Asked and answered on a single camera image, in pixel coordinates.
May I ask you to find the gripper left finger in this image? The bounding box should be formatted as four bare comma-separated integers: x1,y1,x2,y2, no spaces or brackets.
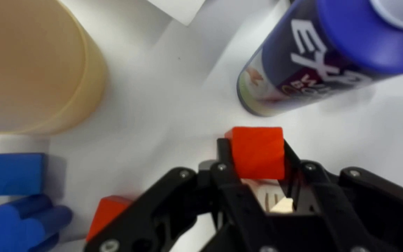
84,138,269,252

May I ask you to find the blue flower-shaped block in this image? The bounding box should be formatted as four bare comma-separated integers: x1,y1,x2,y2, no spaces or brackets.
0,194,73,252

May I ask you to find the blue wooden cube block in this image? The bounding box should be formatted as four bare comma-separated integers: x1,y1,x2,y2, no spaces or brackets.
0,153,47,196

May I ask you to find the blue spray can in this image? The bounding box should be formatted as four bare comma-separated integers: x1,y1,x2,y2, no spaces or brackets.
236,0,403,118

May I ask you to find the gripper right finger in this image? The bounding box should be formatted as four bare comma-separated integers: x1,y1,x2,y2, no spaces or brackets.
283,139,403,252

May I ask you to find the tan round toy box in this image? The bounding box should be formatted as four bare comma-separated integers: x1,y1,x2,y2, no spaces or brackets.
0,0,108,135

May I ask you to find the orange wooden cube block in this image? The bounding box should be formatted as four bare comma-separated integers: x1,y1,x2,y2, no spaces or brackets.
225,127,286,181
86,196,134,243

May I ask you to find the white paper sheet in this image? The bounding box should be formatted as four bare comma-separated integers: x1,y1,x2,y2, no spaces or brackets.
147,0,206,27

